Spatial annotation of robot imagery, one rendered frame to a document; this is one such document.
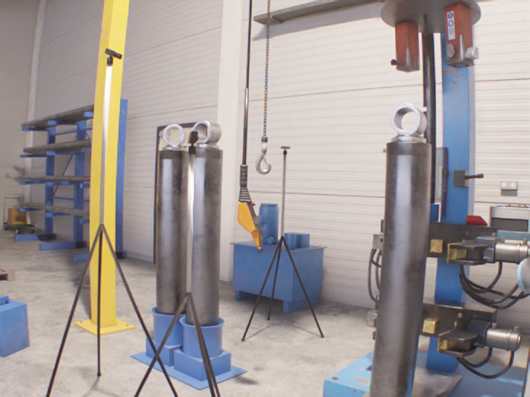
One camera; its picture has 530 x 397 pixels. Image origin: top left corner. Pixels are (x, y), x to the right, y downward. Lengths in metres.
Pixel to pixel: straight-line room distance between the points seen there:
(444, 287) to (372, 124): 2.45
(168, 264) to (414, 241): 1.69
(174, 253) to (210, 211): 0.44
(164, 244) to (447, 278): 1.83
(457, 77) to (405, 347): 1.66
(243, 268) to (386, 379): 3.02
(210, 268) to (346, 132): 2.70
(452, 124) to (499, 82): 1.72
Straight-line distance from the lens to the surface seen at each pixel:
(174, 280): 3.13
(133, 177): 7.77
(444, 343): 2.46
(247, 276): 4.94
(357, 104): 5.05
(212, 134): 2.87
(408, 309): 2.13
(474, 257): 2.39
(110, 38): 4.02
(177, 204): 3.07
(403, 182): 2.05
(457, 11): 2.53
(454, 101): 2.95
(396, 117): 2.18
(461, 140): 2.90
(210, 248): 2.85
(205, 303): 2.91
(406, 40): 2.73
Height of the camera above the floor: 1.25
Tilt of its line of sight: 2 degrees down
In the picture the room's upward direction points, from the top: 2 degrees clockwise
